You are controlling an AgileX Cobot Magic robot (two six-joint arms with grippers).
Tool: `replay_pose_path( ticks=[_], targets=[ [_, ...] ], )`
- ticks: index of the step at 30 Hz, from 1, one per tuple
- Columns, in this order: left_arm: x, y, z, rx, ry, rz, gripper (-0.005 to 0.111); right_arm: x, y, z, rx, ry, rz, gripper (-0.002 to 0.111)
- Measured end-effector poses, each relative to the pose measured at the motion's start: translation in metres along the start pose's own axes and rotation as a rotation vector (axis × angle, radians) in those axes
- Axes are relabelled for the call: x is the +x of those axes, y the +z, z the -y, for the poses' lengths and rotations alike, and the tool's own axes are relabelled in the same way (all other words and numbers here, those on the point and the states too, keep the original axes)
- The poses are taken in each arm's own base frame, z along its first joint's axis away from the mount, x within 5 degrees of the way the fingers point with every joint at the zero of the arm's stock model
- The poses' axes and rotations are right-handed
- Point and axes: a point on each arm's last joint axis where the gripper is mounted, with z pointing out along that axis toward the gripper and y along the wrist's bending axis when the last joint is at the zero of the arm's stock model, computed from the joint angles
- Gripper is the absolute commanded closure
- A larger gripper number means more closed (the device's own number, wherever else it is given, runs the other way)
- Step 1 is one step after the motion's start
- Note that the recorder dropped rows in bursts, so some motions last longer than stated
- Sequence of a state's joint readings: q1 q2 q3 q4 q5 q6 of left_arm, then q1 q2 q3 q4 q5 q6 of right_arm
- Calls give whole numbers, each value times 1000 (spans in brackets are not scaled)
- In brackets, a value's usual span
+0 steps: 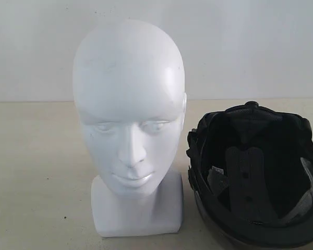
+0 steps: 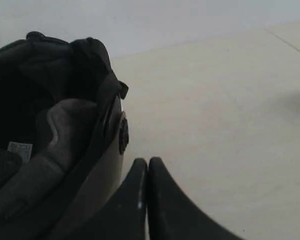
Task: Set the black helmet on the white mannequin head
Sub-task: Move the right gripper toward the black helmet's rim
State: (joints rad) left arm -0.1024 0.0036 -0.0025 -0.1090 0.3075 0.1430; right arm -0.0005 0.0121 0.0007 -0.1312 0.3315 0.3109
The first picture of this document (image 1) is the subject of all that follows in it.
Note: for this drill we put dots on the black helmet with visor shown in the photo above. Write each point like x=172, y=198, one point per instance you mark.
x=251, y=171

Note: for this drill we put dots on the white mannequin head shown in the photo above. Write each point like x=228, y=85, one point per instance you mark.
x=129, y=93

